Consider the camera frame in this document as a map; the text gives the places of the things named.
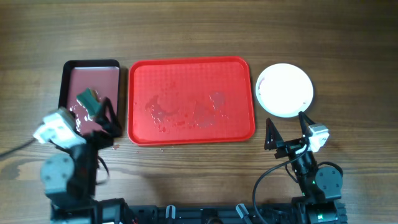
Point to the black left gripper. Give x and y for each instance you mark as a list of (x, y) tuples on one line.
[(109, 124)]

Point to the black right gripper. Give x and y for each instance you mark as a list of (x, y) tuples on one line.
[(276, 140)]

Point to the green yellow sponge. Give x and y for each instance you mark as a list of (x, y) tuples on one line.
[(90, 101)]

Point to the white plate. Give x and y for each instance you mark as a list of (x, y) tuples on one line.
[(284, 90)]

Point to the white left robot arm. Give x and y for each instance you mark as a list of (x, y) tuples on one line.
[(69, 178)]

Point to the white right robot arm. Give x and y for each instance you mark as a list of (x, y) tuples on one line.
[(320, 183)]

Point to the black tray with water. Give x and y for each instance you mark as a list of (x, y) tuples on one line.
[(101, 76)]

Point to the red plastic tray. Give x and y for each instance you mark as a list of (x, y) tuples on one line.
[(190, 101)]

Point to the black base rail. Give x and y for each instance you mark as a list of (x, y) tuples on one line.
[(280, 213)]

